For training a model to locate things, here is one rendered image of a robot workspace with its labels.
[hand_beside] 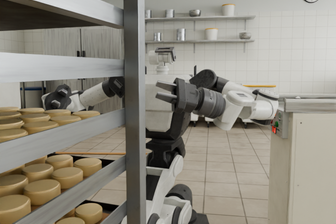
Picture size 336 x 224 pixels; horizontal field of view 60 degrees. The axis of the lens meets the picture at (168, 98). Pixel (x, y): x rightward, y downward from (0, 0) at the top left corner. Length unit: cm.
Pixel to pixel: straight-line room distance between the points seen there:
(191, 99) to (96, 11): 48
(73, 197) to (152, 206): 82
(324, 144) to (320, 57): 453
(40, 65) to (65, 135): 10
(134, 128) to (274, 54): 539
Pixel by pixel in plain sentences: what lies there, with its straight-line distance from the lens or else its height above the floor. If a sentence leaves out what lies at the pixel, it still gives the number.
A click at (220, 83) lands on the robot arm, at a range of 127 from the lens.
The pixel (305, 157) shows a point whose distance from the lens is 159.
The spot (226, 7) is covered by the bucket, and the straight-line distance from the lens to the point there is 559.
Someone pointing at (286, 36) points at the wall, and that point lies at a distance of 592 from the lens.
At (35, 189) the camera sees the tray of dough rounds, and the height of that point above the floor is 88.
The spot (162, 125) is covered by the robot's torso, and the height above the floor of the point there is 79.
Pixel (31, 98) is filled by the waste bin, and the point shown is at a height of 46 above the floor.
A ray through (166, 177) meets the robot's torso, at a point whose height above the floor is 58.
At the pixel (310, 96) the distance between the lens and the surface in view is 187.
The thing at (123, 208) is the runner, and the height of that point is 79.
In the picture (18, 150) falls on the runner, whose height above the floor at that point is 96.
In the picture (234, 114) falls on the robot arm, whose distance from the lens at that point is 95.
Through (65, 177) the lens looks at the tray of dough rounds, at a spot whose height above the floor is 88.
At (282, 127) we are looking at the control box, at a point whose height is 75.
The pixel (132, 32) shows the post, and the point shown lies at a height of 111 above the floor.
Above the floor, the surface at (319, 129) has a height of 76.
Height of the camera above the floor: 105
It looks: 6 degrees down
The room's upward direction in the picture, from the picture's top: straight up
